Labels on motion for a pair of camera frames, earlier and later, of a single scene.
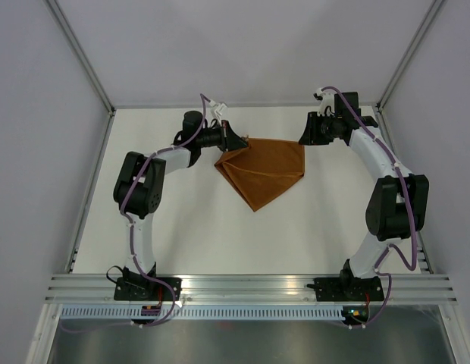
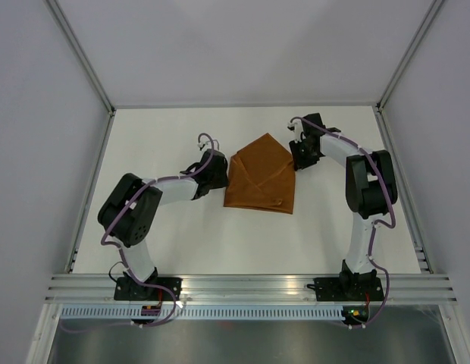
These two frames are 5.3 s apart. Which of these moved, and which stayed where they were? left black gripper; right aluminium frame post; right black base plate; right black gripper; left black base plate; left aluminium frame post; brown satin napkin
Moved: brown satin napkin; right black gripper; left black gripper
Stayed: left black base plate; right black base plate; left aluminium frame post; right aluminium frame post
